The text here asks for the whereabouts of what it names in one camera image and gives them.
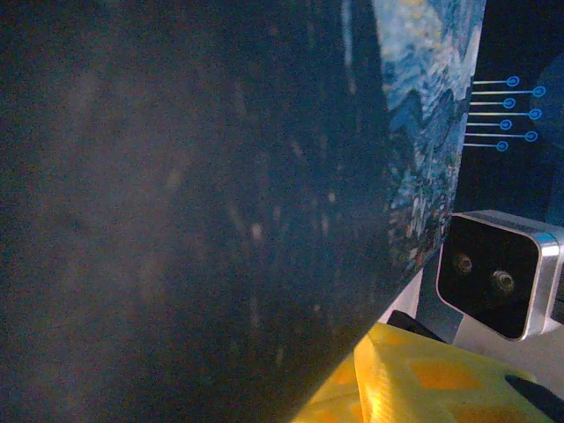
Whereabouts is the starry night print tin box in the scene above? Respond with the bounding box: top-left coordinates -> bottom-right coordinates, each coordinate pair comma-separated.
0,0 -> 486,423

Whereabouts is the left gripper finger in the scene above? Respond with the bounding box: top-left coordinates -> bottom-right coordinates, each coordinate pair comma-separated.
293,323 -> 557,423

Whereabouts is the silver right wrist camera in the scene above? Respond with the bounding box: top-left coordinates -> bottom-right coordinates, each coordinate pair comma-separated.
434,210 -> 564,342

